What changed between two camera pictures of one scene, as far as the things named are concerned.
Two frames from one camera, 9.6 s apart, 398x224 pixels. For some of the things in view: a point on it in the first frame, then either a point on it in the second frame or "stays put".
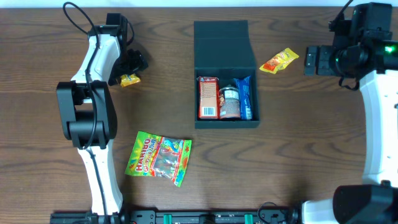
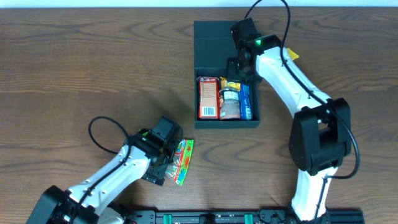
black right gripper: [323, 69] -> [233, 73]
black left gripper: [123, 72] -> [160, 173]
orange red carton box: [208, 97] stays put
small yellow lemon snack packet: [127, 80] -> [225, 84]
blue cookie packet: [245, 96] stays put
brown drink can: [229, 100] stays put
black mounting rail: [185, 216] stays put
